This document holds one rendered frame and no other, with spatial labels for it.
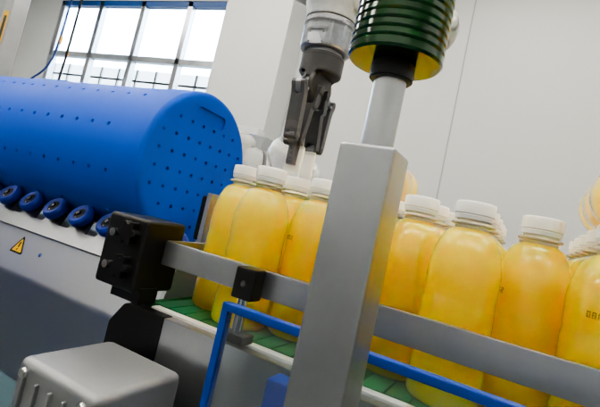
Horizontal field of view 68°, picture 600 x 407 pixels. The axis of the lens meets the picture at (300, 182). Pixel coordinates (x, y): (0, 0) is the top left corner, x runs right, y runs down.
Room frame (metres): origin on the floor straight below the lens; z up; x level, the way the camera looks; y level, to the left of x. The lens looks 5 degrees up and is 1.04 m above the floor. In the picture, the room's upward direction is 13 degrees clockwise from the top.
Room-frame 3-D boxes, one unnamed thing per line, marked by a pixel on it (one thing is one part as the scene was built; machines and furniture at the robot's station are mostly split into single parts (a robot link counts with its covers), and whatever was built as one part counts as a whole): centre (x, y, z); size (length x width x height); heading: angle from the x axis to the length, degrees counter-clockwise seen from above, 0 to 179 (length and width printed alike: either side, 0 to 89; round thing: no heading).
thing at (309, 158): (0.77, 0.00, 1.12); 0.03 x 0.01 x 0.07; 62
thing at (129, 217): (0.60, 0.18, 0.95); 0.10 x 0.07 x 0.10; 152
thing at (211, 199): (0.79, 0.13, 0.99); 0.10 x 0.02 x 0.12; 152
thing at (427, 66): (0.30, -0.04, 1.18); 0.06 x 0.06 x 0.05
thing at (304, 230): (0.57, -0.03, 0.99); 0.07 x 0.07 x 0.19
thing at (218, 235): (0.63, 0.08, 0.99); 0.07 x 0.07 x 0.19
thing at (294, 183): (0.63, 0.00, 1.09); 0.04 x 0.04 x 0.02
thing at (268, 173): (0.57, 0.04, 1.09); 0.04 x 0.04 x 0.02
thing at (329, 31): (0.75, 0.01, 1.35); 0.09 x 0.09 x 0.06
